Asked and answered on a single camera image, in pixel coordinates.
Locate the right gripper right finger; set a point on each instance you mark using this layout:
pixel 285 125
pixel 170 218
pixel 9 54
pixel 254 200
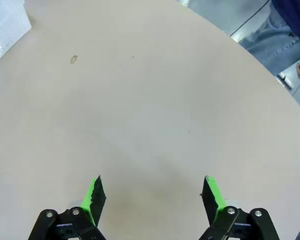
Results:
pixel 212 200

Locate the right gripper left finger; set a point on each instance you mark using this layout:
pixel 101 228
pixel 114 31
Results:
pixel 95 200

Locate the translucent white perforated plastic basket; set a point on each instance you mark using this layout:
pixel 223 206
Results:
pixel 5 27

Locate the person in blue jeans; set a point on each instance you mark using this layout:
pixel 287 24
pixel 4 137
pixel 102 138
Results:
pixel 277 42

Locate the person's dark blue top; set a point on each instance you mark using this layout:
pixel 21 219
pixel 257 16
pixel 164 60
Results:
pixel 298 17

